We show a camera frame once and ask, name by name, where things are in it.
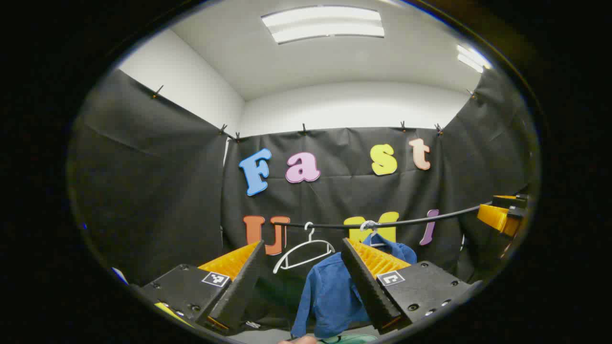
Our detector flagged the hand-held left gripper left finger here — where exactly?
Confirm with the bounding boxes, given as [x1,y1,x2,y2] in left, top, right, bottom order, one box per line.
[139,240,265,335]

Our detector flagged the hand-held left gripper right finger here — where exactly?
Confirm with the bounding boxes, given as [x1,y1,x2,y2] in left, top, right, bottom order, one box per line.
[341,237,480,335]

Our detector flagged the blue corduroy shirt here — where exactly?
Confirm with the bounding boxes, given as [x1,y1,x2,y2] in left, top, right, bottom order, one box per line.
[291,233,417,339]

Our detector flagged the green laundry hamper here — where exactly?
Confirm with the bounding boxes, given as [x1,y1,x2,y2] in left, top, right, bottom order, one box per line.
[318,334,379,344]

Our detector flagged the white clothes hanger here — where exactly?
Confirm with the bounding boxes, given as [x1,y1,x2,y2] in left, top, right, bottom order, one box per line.
[273,222,336,274]
[360,220,387,247]

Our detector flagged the black backdrop cloth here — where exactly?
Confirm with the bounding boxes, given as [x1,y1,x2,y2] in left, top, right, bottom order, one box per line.
[67,67,538,330]

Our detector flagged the ceiling light panel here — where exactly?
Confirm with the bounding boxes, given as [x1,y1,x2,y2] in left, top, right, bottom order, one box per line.
[261,5,385,45]
[456,44,492,74]

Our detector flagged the row of small cloth clips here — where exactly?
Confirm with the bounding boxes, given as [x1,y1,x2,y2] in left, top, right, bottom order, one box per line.
[152,85,478,143]

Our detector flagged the black clothes rail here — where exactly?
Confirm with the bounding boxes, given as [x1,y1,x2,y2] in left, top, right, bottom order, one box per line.
[272,203,495,230]

